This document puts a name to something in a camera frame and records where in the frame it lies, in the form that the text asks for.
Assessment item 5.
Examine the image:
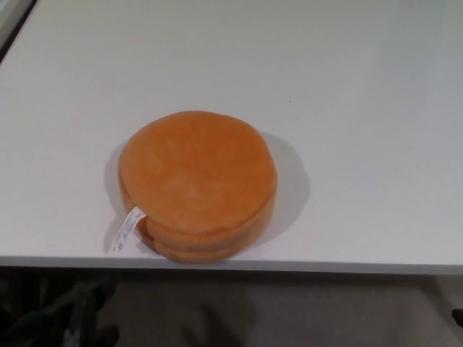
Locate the orange plush soft plate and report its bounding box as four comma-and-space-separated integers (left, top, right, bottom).
111, 111, 279, 264

